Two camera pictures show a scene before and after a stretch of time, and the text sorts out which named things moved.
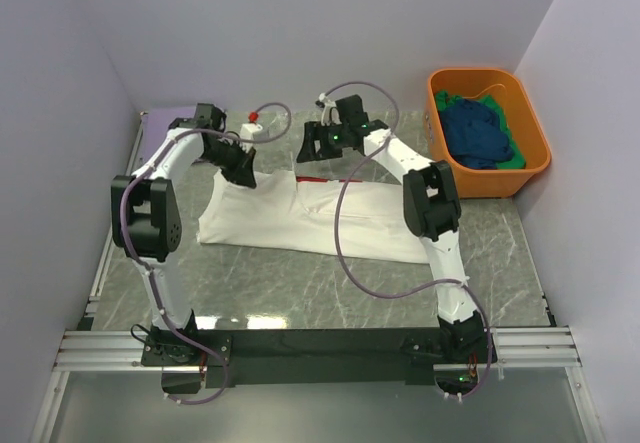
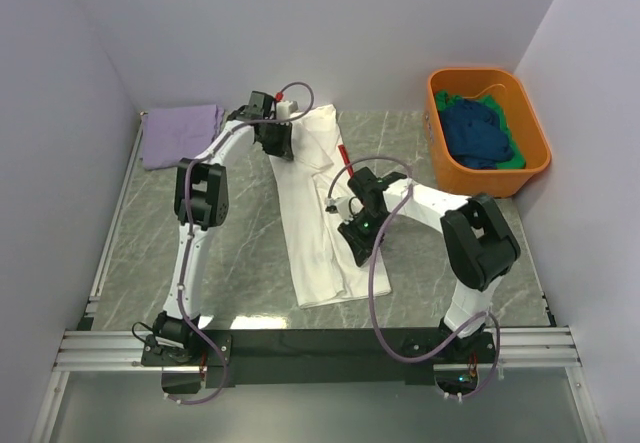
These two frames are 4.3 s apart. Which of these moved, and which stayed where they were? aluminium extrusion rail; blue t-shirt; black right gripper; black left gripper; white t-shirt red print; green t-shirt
Moved: black right gripper; white t-shirt red print; black left gripper
Stayed: green t-shirt; aluminium extrusion rail; blue t-shirt
